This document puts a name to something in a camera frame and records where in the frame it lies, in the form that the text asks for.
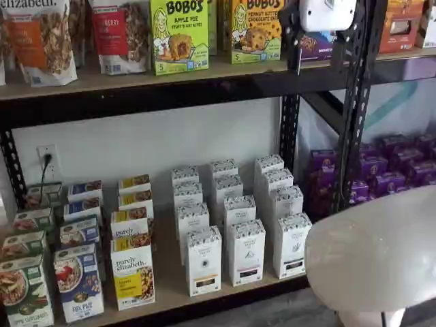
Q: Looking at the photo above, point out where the red purely elizabeth granola bag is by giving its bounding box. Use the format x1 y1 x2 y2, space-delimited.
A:
89 0 151 76

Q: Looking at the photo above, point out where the white tea box pink strip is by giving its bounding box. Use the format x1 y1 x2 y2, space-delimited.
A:
209 158 239 181
223 194 258 228
227 219 266 287
214 174 245 205

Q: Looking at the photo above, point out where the white snack box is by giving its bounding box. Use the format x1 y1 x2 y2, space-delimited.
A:
416 0 436 49

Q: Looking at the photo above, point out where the orange Annie's snack box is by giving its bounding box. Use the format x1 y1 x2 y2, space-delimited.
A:
378 0 426 55

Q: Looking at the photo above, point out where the yellow Bobo's peanut butter box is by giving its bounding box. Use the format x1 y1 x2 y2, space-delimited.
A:
230 0 283 65

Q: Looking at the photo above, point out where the black cable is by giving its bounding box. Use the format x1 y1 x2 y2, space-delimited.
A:
339 29 355 208

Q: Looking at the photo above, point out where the white tea box orange strip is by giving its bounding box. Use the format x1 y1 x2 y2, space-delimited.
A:
170 166 200 187
172 182 204 209
174 202 211 266
185 225 222 297

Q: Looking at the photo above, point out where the green Bobo's apple pie box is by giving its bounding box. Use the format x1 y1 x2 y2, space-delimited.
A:
206 0 219 57
149 0 211 76

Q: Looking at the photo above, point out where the black plug with cord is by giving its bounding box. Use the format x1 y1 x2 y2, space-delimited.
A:
40 153 54 205

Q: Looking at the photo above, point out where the purple Annie's snack box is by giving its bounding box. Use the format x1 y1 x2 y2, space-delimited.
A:
373 172 407 198
407 159 436 187
309 149 339 178
417 133 436 154
359 157 389 185
390 148 426 173
377 134 415 158
308 170 341 214
350 179 371 205

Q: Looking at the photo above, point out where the black metal shelf rack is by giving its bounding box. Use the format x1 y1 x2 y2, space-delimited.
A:
301 44 436 212
0 0 389 327

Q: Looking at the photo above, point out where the blue ZBar snack box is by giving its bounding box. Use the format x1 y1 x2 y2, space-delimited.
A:
299 29 339 63

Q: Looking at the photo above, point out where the green oatmeal box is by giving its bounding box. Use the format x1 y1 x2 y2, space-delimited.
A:
0 230 48 263
12 206 55 236
0 253 55 327
25 182 64 211

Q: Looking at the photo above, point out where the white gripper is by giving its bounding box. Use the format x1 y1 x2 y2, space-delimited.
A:
298 0 357 32

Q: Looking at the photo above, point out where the white tea box green strip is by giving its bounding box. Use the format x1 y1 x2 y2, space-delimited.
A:
272 213 313 280
253 154 285 175
262 168 295 193
268 185 305 221

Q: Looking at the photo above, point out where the yellow purely elizabeth box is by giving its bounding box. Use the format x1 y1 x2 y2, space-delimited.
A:
118 174 152 196
110 234 157 311
110 210 151 243
118 189 155 216

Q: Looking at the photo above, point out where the blue oatmeal box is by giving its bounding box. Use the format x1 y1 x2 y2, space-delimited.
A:
53 243 105 324
67 180 104 202
63 196 103 222
59 217 101 249

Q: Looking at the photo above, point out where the white wall outlet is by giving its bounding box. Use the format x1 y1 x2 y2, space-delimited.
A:
36 144 58 181

